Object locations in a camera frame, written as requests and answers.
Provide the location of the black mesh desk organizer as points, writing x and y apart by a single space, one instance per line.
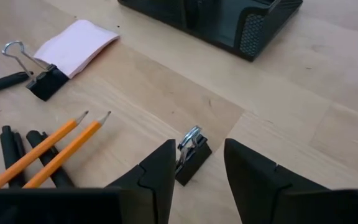
222 28

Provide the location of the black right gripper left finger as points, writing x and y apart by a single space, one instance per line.
157 174

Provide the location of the black pen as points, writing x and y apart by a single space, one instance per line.
36 138
9 149
2 83

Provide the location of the orange pencil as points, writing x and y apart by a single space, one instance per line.
67 152
26 158

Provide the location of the small black binder clip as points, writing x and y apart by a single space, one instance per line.
193 161

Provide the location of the large black binder clip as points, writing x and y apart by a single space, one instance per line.
47 82

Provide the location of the pink sticky note pad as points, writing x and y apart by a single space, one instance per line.
76 46

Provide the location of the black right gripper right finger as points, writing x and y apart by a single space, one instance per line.
253 180

